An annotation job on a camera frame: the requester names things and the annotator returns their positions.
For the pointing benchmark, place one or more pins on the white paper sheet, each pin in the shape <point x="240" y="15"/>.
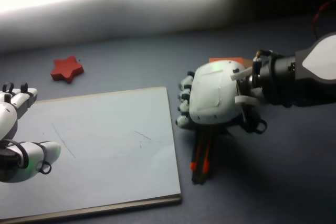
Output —
<point x="105" y="142"/>

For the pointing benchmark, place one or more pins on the grey table cloth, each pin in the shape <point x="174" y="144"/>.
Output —
<point x="249" y="182"/>

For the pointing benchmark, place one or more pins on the orange black utility knife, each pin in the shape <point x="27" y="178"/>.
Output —
<point x="202" y="161"/>

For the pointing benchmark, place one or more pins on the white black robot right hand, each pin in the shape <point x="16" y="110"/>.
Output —
<point x="212" y="93"/>

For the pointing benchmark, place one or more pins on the red star block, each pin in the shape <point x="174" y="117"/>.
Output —
<point x="65" y="69"/>

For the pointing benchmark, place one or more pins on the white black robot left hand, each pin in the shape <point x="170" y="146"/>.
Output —
<point x="8" y="113"/>

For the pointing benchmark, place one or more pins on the orange cube block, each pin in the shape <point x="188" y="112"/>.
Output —
<point x="225" y="59"/>

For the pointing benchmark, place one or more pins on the white rectangular board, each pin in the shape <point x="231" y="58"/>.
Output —
<point x="157" y="201"/>

